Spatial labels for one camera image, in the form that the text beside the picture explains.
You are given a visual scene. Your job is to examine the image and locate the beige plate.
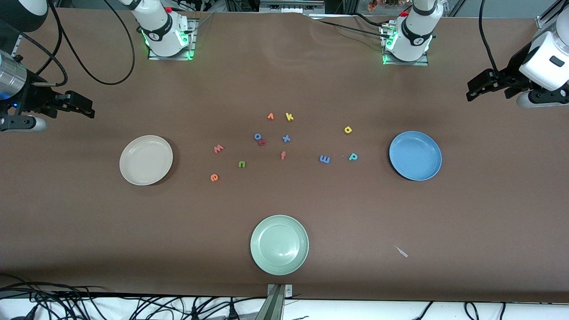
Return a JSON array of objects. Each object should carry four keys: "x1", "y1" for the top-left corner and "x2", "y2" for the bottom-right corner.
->
[{"x1": 119, "y1": 135, "x2": 173, "y2": 186}]

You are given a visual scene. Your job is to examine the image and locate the black cable on table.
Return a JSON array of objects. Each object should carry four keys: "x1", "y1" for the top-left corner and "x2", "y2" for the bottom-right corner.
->
[{"x1": 311, "y1": 13, "x2": 388, "y2": 38}]

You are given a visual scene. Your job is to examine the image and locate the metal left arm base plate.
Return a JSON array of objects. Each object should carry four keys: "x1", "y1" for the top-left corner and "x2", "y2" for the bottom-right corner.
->
[{"x1": 381, "y1": 24, "x2": 429, "y2": 66}]

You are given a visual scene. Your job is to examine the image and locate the green plate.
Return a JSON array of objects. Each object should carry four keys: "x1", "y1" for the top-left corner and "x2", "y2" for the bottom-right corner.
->
[{"x1": 250, "y1": 215, "x2": 309, "y2": 276}]

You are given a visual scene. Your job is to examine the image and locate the grey metal box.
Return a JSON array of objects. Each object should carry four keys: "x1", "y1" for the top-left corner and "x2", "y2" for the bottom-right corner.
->
[{"x1": 259, "y1": 0, "x2": 325, "y2": 13}]

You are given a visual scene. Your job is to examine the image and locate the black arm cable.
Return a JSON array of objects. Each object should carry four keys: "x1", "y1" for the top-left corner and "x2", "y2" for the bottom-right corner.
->
[
  {"x1": 478, "y1": 0, "x2": 501, "y2": 76},
  {"x1": 20, "y1": 0, "x2": 136, "y2": 87}
]

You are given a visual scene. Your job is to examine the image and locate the tangled black floor cables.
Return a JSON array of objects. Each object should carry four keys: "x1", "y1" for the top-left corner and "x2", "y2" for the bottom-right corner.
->
[{"x1": 0, "y1": 273, "x2": 263, "y2": 320}]

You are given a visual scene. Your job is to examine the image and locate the brown table cover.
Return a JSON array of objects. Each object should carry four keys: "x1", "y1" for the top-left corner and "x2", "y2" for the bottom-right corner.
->
[{"x1": 0, "y1": 8, "x2": 569, "y2": 304}]

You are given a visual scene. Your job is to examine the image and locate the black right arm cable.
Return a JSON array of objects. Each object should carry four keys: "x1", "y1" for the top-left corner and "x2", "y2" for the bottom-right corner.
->
[{"x1": 20, "y1": 0, "x2": 136, "y2": 87}]

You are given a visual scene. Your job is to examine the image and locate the blue plate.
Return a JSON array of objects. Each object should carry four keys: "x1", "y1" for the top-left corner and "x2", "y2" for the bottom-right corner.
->
[{"x1": 389, "y1": 131, "x2": 442, "y2": 181}]

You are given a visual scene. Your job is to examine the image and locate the metal table edge bracket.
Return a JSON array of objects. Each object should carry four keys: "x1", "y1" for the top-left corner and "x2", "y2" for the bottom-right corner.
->
[{"x1": 256, "y1": 284, "x2": 293, "y2": 320}]

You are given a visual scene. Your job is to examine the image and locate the orange decorative object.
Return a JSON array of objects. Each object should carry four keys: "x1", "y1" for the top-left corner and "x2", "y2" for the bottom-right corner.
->
[{"x1": 367, "y1": 0, "x2": 401, "y2": 12}]

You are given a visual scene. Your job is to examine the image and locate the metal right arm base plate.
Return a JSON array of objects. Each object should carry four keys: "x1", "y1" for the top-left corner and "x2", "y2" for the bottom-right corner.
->
[{"x1": 148, "y1": 19, "x2": 197, "y2": 61}]

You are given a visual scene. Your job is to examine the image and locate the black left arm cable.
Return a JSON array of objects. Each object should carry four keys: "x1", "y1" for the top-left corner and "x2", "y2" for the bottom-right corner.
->
[{"x1": 478, "y1": 0, "x2": 501, "y2": 76}]

